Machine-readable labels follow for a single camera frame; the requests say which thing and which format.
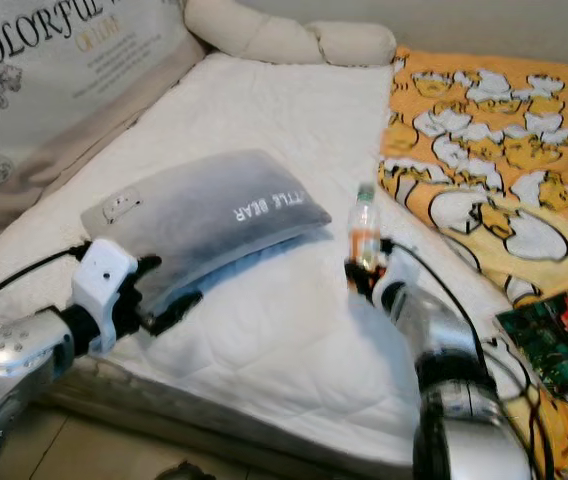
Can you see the clear plastic bottle orange label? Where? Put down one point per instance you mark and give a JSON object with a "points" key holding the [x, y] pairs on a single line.
{"points": [[365, 228]]}

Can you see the grey little bear pillow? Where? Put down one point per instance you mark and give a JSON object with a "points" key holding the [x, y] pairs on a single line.
{"points": [[204, 215]]}

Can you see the green book red flower cover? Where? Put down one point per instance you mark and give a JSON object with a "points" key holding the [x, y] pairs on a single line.
{"points": [[554, 345]]}

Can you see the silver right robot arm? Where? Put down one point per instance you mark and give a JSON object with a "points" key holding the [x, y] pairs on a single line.
{"points": [[449, 340]]}

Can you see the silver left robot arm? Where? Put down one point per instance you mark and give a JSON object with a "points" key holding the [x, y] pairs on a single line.
{"points": [[4, 390]]}

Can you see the grey bed base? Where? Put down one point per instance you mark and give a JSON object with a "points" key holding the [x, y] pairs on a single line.
{"points": [[174, 410]]}

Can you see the dark robot foot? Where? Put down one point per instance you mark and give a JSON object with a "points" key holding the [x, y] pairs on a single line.
{"points": [[184, 471]]}

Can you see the yellow duck print blanket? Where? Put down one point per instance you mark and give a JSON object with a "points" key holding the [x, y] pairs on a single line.
{"points": [[504, 140]]}

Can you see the white quilted mattress pad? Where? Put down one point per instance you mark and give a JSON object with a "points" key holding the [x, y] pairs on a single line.
{"points": [[274, 110]]}

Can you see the beige bolster cushion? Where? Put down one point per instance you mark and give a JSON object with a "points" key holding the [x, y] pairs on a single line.
{"points": [[274, 40]]}

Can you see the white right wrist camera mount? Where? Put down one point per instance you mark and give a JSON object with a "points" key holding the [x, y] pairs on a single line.
{"points": [[399, 275]]}

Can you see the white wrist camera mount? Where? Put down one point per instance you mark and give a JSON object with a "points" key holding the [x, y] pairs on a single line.
{"points": [[399, 275], [102, 285]]}

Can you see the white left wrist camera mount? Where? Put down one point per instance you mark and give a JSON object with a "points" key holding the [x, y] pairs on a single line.
{"points": [[102, 285]]}

